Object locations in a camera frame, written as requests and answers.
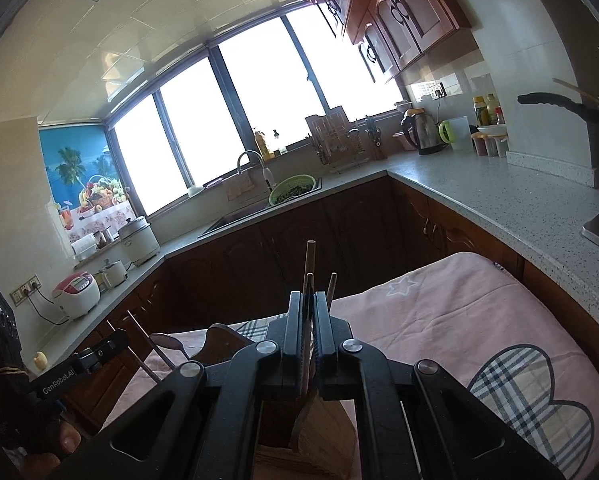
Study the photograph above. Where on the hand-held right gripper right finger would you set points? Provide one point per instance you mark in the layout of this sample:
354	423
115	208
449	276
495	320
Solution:
327	355

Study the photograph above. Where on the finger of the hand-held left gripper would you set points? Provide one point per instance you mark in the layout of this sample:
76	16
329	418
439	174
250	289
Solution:
102	352

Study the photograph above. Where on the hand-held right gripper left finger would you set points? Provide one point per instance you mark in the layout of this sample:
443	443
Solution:
292	350

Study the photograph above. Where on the metal chopstick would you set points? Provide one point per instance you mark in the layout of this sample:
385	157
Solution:
142	347

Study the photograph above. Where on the metal spoon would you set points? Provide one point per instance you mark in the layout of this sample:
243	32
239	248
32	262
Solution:
165	341

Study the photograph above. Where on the wooden utensil holder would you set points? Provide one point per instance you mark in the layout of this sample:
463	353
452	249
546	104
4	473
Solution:
324	440

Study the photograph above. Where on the person's left hand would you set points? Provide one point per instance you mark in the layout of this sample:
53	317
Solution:
67	440

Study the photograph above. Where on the yellow duck toy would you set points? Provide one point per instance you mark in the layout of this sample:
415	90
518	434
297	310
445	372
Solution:
40	361

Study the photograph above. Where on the red white rice cooker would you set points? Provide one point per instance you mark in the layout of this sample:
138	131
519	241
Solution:
77	294

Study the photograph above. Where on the small white pot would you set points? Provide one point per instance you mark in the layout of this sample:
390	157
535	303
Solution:
114	274

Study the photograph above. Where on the paper towel roll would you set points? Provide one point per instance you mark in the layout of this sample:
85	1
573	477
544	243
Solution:
85	247

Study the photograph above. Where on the pink heart-print tablecloth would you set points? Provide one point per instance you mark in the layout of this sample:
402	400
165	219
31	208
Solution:
429	310

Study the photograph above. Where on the large white cooker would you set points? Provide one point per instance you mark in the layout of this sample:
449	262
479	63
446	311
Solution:
139	241

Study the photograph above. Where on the kitchen sink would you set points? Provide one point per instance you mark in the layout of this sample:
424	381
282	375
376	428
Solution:
239	220

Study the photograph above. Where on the green colander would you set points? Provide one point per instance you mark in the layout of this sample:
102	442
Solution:
292	191

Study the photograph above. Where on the pink dish cloth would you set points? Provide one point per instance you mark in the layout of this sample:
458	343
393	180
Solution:
239	186

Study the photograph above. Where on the sink faucet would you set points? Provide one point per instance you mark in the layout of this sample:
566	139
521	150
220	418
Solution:
267	175

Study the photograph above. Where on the small white dish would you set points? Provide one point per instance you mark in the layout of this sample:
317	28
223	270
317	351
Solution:
195	191

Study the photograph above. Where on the dish rack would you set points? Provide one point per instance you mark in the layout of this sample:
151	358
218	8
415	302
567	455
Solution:
344	157

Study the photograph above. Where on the yellow oil bottle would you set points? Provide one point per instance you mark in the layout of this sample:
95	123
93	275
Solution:
262	145

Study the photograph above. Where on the wooden cutting board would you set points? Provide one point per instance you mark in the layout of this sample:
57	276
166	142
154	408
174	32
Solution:
327	125

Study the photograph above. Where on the electric kettle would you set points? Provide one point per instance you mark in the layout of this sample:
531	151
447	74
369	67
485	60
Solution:
424	132

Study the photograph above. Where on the spice jar set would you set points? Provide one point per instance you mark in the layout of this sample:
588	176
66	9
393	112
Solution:
489	146

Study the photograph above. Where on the kitchen window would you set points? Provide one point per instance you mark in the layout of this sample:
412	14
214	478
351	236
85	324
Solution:
259	85

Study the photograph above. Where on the condiment bottle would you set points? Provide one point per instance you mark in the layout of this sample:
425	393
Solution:
492	107
479	110

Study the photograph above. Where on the small red bottle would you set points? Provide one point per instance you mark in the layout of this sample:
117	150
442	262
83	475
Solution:
500	116

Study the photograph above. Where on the black wok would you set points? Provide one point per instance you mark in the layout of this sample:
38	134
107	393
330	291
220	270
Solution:
554	100

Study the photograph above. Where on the wall power strip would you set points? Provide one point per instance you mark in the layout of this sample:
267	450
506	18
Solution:
24	289

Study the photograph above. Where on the tropical fruit wall poster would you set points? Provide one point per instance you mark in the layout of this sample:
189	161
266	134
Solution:
74	170

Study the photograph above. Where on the wall socket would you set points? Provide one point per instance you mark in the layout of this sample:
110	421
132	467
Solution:
438	90

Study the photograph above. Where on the wooden wall cabinets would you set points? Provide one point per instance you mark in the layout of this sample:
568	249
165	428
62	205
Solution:
409	15

